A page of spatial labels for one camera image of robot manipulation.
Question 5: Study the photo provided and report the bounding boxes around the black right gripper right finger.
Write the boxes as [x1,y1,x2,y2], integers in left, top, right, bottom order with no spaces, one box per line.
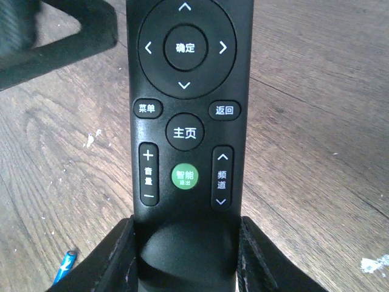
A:
[237,216,326,292]

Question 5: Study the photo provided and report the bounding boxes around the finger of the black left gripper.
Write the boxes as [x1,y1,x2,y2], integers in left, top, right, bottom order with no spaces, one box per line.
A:
[1,1,117,90]

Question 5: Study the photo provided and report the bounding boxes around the blue battery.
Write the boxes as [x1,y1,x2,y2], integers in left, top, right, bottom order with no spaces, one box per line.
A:
[53,250,77,285]

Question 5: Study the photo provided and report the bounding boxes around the black remote control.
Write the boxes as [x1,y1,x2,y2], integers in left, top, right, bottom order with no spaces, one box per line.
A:
[126,1,253,291]

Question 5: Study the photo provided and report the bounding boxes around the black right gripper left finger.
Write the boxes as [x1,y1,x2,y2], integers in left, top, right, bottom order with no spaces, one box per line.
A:
[48,217,138,292]

